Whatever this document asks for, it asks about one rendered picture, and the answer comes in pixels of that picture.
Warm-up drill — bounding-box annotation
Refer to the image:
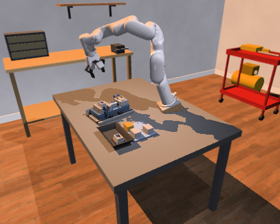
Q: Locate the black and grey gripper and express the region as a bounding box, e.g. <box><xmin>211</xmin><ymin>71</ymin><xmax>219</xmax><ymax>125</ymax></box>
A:
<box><xmin>85</xmin><ymin>52</ymin><xmax>105</xmax><ymax>78</ymax></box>

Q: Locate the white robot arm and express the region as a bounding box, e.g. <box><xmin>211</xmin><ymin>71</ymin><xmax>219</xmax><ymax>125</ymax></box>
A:
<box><xmin>79</xmin><ymin>16</ymin><xmax>177</xmax><ymax>107</ymax></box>

